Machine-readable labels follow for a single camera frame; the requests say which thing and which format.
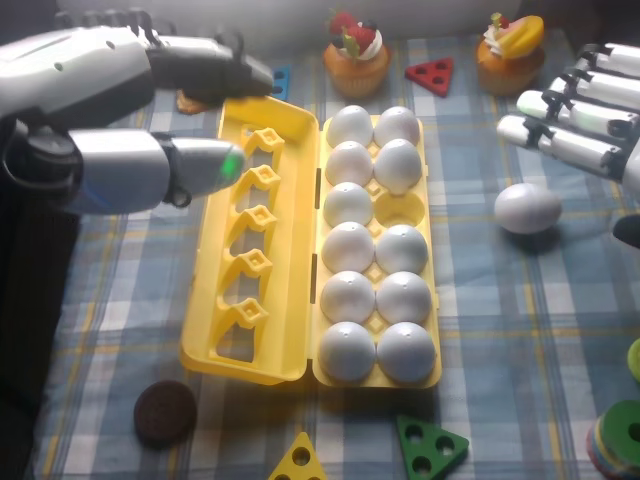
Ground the green triangle peg block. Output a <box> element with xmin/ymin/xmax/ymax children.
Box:
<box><xmin>396</xmin><ymin>414</ymin><xmax>471</xmax><ymax>480</ymax></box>

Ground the blue plaid tablecloth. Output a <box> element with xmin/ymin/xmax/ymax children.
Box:
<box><xmin>29</xmin><ymin>34</ymin><xmax>640</xmax><ymax>480</ymax></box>

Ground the colourful ring stacker toy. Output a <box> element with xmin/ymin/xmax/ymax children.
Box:
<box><xmin>585</xmin><ymin>399</ymin><xmax>640</xmax><ymax>479</ymax></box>

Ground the dark chocolate sandwich cookie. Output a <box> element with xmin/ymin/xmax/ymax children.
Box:
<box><xmin>133</xmin><ymin>380</ymin><xmax>198</xmax><ymax>444</ymax></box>

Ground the red triangle peg block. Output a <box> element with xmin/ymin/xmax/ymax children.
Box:
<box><xmin>404</xmin><ymin>56</ymin><xmax>455</xmax><ymax>99</ymax></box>

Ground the strawberry toy cupcake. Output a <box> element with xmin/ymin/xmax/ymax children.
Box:
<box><xmin>322</xmin><ymin>7</ymin><xmax>392</xmax><ymax>99</ymax></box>

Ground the yellow egg carton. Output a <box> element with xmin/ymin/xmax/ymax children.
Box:
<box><xmin>179</xmin><ymin>94</ymin><xmax>442</xmax><ymax>389</ymax></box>

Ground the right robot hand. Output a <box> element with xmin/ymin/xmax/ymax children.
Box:
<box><xmin>496</xmin><ymin>42</ymin><xmax>640</xmax><ymax>249</ymax></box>

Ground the white plastic egg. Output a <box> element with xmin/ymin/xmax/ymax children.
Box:
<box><xmin>321</xmin><ymin>221</ymin><xmax>376</xmax><ymax>275</ymax></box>
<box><xmin>373</xmin><ymin>138</ymin><xmax>423</xmax><ymax>195</ymax></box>
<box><xmin>318</xmin><ymin>321</ymin><xmax>377</xmax><ymax>384</ymax></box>
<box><xmin>324</xmin><ymin>140</ymin><xmax>375</xmax><ymax>186</ymax></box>
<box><xmin>375</xmin><ymin>271</ymin><xmax>433</xmax><ymax>325</ymax></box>
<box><xmin>327</xmin><ymin>104</ymin><xmax>375</xmax><ymax>149</ymax></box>
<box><xmin>376</xmin><ymin>321</ymin><xmax>437</xmax><ymax>384</ymax></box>
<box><xmin>323</xmin><ymin>181</ymin><xmax>375</xmax><ymax>227</ymax></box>
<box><xmin>373</xmin><ymin>105</ymin><xmax>420</xmax><ymax>146</ymax></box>
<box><xmin>494</xmin><ymin>182</ymin><xmax>563</xmax><ymax>235</ymax></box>
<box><xmin>319</xmin><ymin>270</ymin><xmax>376</xmax><ymax>324</ymax></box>
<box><xmin>374</xmin><ymin>224</ymin><xmax>430</xmax><ymax>275</ymax></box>

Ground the orange bear biscuit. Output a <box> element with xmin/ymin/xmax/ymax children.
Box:
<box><xmin>175</xmin><ymin>89</ymin><xmax>214</xmax><ymax>116</ymax></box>

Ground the yellow triangle peg block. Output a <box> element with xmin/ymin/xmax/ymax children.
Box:
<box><xmin>267</xmin><ymin>431</ymin><xmax>329</xmax><ymax>480</ymax></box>

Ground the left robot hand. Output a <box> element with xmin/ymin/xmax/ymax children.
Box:
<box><xmin>0</xmin><ymin>9</ymin><xmax>275</xmax><ymax>216</ymax></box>

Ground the blue triangle peg block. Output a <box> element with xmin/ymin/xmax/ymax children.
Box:
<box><xmin>272</xmin><ymin>63</ymin><xmax>293</xmax><ymax>100</ymax></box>

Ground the orange fruit toy cupcake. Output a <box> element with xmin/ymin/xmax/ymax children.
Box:
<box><xmin>474</xmin><ymin>12</ymin><xmax>547</xmax><ymax>97</ymax></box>

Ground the black backdrop curtain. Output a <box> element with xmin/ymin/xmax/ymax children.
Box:
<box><xmin>0</xmin><ymin>114</ymin><xmax>81</xmax><ymax>480</ymax></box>

